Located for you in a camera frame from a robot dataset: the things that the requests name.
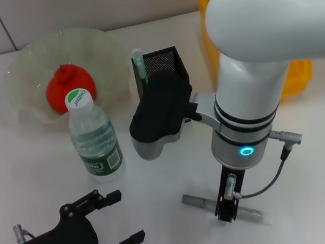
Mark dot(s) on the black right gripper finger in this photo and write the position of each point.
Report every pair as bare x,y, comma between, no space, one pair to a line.
228,214

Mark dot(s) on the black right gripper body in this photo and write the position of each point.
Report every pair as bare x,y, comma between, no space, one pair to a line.
237,176

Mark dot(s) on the grey glitter marker pen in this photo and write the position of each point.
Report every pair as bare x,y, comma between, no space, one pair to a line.
193,199

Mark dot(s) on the clear green-label water bottle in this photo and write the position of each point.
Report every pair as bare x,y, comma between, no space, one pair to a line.
94,132

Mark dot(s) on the red-orange toy orange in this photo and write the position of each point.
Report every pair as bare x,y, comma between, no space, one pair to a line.
55,92

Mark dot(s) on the mint green utility knife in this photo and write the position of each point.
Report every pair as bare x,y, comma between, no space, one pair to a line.
140,69

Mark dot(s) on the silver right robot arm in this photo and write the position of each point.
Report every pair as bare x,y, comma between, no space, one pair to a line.
250,68

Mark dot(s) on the green glass fruit plate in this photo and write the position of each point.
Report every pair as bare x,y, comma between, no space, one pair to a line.
103,63

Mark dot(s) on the black mesh pen holder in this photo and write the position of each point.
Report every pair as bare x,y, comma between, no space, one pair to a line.
162,60

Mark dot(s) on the yellow plastic bin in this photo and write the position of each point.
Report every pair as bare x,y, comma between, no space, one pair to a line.
297,75

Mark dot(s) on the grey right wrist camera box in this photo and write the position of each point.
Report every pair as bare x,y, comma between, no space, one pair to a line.
160,107

